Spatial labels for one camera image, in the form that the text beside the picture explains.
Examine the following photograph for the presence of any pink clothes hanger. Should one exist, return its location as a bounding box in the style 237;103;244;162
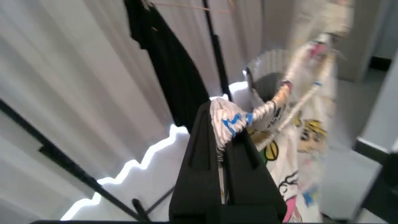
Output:
152;1;236;15

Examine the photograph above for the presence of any black clothes rack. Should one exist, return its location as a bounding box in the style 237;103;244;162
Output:
0;0;233;222

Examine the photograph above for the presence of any white laundry basket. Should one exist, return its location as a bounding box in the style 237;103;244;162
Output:
243;49;296;103

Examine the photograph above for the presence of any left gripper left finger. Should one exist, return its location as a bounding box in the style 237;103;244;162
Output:
169;100;225;222

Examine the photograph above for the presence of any black short-sleeved shirt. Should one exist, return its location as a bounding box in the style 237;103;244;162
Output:
124;0;211;133

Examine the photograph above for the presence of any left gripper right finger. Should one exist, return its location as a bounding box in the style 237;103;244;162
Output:
223;127;287;222

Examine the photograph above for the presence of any cream printed garment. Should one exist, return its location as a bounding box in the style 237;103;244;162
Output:
210;0;355;223

